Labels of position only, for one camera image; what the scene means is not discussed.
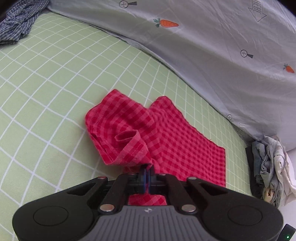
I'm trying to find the red checked garment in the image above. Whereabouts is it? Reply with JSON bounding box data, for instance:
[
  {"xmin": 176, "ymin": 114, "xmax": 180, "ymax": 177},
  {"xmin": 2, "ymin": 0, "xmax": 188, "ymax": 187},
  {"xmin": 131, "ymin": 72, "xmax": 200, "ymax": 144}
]
[{"xmin": 85, "ymin": 90, "xmax": 226, "ymax": 195}]

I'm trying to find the folded clothes pile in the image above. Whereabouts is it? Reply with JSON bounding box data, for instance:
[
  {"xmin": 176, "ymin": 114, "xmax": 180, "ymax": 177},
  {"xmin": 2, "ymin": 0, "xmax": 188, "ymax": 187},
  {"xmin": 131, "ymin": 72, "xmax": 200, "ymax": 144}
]
[{"xmin": 245, "ymin": 136, "xmax": 295, "ymax": 208}]

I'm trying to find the grey carrot print sheet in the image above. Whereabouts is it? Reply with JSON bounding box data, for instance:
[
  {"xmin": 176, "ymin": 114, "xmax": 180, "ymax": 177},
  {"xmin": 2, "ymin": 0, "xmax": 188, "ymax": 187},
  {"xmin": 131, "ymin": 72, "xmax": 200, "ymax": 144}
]
[{"xmin": 49, "ymin": 0, "xmax": 295, "ymax": 150}]

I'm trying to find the blue plaid shirt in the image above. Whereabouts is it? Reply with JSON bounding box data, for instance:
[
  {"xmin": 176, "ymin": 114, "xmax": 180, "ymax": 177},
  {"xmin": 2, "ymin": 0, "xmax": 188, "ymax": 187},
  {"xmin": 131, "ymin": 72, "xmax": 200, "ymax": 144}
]
[{"xmin": 1, "ymin": 0, "xmax": 49, "ymax": 45}]

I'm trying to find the black camera box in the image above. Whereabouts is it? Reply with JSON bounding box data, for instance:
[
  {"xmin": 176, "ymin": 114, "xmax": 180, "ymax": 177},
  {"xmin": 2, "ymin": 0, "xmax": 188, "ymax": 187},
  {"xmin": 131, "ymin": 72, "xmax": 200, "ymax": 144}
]
[{"xmin": 277, "ymin": 224, "xmax": 296, "ymax": 241}]

